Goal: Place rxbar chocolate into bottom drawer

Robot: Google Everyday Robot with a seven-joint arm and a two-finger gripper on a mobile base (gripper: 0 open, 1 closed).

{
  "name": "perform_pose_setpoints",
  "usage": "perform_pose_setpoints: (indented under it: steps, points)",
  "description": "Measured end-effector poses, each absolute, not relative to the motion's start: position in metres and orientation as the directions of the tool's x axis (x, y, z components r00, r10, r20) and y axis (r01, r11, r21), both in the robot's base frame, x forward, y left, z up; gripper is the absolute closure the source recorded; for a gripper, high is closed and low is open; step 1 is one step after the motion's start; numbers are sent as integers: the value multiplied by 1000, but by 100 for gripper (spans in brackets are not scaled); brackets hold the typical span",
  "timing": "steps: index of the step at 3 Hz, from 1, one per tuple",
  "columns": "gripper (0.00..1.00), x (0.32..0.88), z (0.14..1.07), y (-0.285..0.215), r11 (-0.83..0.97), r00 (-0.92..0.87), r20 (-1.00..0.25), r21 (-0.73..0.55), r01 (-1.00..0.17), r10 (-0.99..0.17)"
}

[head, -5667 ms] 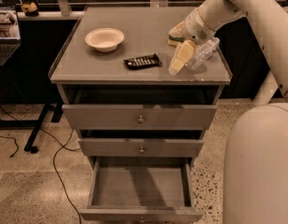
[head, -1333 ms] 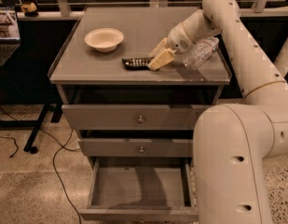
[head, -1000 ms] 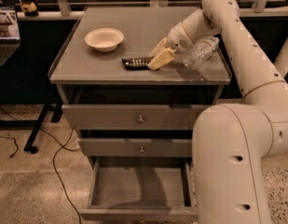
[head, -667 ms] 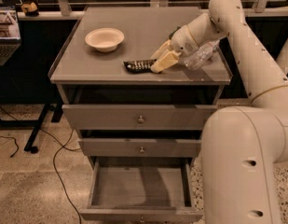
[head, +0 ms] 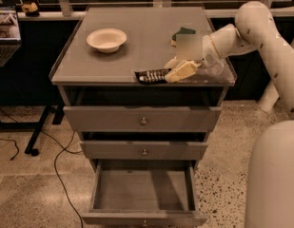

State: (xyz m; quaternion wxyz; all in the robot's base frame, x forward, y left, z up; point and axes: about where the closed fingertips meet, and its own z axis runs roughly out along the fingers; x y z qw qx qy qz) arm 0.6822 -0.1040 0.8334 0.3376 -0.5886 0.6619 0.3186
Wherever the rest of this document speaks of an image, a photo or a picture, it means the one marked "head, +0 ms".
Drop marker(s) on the clear plastic water bottle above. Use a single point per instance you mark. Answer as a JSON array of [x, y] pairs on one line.
[[210, 66]]

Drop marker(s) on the green yellow sponge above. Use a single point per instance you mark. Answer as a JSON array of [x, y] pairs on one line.
[[181, 31]]

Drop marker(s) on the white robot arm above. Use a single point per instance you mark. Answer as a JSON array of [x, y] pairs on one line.
[[270, 182]]

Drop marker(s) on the grey top drawer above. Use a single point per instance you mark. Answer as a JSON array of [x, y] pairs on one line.
[[142, 109]]

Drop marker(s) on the black desk frame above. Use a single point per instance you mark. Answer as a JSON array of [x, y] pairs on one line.
[[34, 127]]

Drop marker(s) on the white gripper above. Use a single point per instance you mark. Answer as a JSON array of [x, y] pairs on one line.
[[208, 51]]

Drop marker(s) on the white angled post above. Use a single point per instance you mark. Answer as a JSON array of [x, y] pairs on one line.
[[269, 97]]

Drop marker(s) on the white paper bowl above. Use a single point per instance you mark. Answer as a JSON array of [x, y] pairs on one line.
[[106, 40]]

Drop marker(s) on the grey bottom drawer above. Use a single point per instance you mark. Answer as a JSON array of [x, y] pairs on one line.
[[144, 194]]

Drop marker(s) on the grey middle drawer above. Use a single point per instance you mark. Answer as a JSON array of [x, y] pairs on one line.
[[143, 150]]

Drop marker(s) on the small yellow black object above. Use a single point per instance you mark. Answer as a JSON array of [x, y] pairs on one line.
[[30, 9]]

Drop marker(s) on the grey drawer cabinet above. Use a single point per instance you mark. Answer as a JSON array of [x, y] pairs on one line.
[[147, 47]]

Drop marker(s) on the laptop computer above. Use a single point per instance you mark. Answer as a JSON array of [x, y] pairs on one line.
[[10, 36]]

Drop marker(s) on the grey drawer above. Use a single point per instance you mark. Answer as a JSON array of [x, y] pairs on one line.
[[142, 109], [143, 150], [144, 194]]

